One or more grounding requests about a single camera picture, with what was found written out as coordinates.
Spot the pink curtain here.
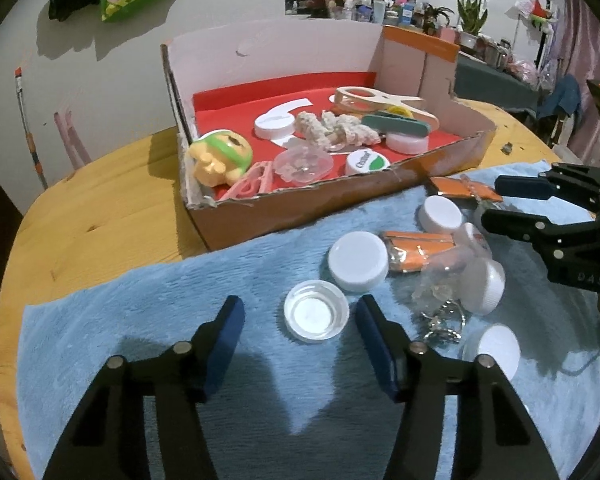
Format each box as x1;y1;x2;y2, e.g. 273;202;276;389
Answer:
550;0;600;161

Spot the large white bottle cap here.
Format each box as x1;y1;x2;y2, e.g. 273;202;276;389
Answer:
462;324;522;381
327;231;390;295

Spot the blue cloth on chair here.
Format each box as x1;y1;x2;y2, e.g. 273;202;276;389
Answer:
537;74;583;121

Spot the upturned white bottle cap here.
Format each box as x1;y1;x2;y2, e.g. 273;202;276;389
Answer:
283;280;351;345

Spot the watermelon slice toy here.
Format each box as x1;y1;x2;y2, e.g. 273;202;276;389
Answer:
525;0;553;26

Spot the clear plastic jar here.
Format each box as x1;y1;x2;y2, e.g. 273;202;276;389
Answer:
412;247;473;301

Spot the white cap with grey label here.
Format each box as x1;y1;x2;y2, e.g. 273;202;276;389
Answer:
253;110;297;141

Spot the orange cardboard box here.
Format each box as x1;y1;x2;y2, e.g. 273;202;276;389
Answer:
160;20;498;253

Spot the small potted plant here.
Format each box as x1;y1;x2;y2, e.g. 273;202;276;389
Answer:
420;2;453;36

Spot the orange foil wrapper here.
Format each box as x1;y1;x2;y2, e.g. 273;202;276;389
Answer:
427;174;506;203
382;230;458;273

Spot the blue fluffy mat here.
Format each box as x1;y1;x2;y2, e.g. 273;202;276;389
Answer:
15;157;600;480

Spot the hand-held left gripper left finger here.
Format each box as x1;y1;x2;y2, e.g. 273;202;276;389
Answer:
42;295;246;480

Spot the white rope scrunchie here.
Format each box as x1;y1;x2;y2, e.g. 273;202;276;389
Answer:
294;110;386;151

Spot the white cap with red print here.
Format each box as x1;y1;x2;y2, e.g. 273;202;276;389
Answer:
452;222;493;261

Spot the white cap with green label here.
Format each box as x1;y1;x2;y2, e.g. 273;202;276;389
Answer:
344;149;391;176

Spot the flat white cap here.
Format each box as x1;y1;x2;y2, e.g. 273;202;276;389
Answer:
385;132;430;155

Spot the broom stick with orange bands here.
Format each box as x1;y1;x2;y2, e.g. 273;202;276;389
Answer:
14;67;48;190

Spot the pink plastic clothespin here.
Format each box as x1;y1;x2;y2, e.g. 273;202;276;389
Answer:
222;160;276;198

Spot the potted snake plant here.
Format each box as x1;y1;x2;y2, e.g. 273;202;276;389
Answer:
455;0;488;48

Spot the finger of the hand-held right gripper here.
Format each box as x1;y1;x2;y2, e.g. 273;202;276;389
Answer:
494;162;600;211
480;207;600;262

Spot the dark green clip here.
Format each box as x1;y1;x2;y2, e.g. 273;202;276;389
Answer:
361;112;433;141

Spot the row of cosmetic bottles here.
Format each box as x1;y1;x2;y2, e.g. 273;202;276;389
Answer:
330;0;461;36

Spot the pile of metal clips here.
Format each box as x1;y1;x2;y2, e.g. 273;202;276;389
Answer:
415;285;468;346

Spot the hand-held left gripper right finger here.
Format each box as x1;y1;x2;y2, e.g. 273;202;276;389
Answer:
356;295;561;480

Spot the red paper sheet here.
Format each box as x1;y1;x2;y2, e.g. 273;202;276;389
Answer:
192;71;463;196

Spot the green and yellow toy figure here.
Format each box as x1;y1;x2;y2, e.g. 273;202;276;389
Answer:
187;130;255;188

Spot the large wooden clothespin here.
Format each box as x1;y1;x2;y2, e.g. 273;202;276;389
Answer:
327;86;441;133

